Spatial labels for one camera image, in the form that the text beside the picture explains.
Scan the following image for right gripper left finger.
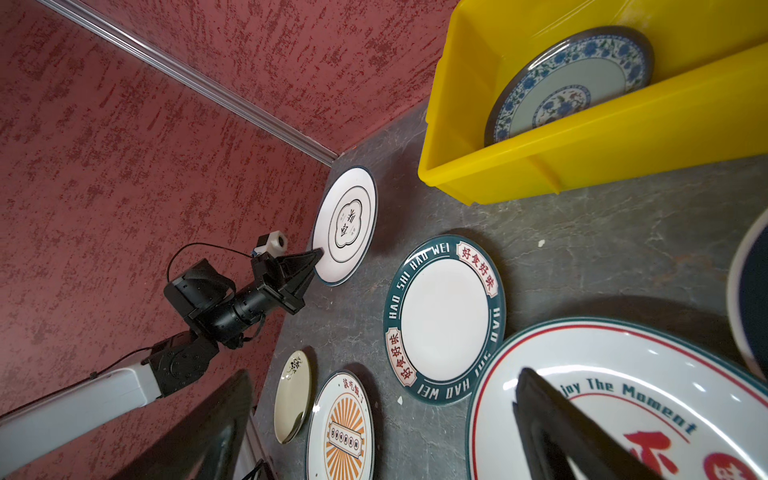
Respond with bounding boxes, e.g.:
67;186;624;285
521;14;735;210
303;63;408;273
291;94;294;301
114;370;253;479

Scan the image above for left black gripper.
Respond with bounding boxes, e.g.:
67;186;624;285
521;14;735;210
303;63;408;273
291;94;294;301
251;248;324;314

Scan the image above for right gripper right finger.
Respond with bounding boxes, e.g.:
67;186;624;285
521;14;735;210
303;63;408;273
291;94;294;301
513;368;659;479

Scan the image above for white plate black cloud emblem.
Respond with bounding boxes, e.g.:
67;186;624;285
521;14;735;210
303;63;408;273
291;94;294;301
311;166;378;286

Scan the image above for cream plate black floral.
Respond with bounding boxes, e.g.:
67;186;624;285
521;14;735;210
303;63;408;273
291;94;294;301
273;350;313;444

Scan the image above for blue floral teal plate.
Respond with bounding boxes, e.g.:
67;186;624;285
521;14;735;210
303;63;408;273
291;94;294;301
484;26;655;147

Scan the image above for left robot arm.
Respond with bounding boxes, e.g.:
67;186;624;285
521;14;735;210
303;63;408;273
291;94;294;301
1;248;324;475

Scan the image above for yellow plastic bin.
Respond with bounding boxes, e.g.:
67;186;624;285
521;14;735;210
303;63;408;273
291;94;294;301
418;1;767;205

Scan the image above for orange sunburst plate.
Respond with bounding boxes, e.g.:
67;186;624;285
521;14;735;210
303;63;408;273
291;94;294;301
305;370;376;480

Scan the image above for white plate red Chinese characters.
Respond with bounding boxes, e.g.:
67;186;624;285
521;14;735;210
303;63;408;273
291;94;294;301
466;317;767;479

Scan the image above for green rim Hao Wei plate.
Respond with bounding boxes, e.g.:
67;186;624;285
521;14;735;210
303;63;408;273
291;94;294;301
383;234;506;406

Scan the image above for green red rim plate right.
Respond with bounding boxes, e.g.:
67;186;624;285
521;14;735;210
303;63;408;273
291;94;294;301
726;211;768;381

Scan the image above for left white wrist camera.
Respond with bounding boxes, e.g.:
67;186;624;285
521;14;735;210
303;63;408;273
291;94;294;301
252;231;288;258

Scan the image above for black camera cable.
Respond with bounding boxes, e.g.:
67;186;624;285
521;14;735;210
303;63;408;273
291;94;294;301
166;241;256;283

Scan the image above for left aluminium corner post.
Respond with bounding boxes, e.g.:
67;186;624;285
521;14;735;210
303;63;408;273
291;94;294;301
40;0;338;166

